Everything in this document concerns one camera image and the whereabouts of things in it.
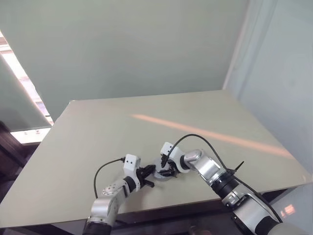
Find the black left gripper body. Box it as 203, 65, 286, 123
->
134, 167, 148, 188

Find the white window sill ledge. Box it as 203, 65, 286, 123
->
10, 125, 52, 144

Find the black cable tie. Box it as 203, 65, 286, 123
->
230, 160, 245, 174

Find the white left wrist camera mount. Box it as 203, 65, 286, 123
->
123, 153, 142, 190

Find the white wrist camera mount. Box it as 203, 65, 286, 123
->
123, 153, 142, 190
159, 141, 191, 174

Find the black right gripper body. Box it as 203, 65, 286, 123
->
160, 152, 177, 173

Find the dark wooden furniture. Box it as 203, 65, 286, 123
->
0, 120, 40, 182

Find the pale window roller blind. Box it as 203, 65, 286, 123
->
0, 52, 52, 130

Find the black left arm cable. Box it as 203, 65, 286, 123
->
93, 157, 126, 198

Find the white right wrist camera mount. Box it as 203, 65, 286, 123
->
159, 141, 191, 174

